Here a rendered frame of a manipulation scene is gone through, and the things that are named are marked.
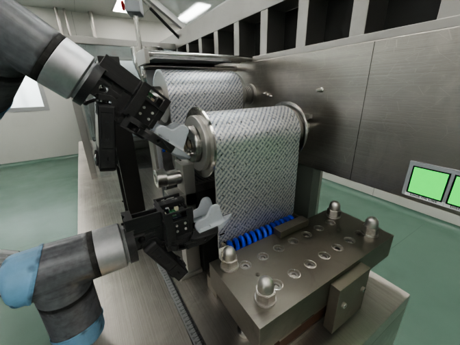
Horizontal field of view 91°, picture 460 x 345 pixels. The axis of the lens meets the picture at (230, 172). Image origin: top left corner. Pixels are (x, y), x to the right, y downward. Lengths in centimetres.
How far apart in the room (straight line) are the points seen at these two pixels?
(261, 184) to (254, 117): 15
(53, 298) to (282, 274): 36
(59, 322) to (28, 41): 38
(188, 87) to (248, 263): 46
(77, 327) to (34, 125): 566
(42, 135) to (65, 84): 565
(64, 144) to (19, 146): 72
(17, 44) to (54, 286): 31
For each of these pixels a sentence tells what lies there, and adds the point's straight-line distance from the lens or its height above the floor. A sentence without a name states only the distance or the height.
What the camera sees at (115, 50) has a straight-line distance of 143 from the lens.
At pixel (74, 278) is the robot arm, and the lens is 42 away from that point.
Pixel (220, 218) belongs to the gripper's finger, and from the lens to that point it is 47.
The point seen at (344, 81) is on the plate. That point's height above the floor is 137.
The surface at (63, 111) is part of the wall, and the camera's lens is 595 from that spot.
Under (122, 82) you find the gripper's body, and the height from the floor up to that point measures 137.
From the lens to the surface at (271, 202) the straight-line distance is 57.
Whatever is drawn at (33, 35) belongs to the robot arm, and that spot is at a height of 142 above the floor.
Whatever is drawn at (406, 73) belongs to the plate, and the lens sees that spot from 56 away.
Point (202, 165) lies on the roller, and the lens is 46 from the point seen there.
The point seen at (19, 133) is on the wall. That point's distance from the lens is 609.
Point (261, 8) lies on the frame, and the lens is 85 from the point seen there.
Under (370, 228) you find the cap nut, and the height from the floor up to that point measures 105.
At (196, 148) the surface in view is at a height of 125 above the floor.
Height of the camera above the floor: 136
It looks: 21 degrees down
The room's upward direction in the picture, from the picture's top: 1 degrees counter-clockwise
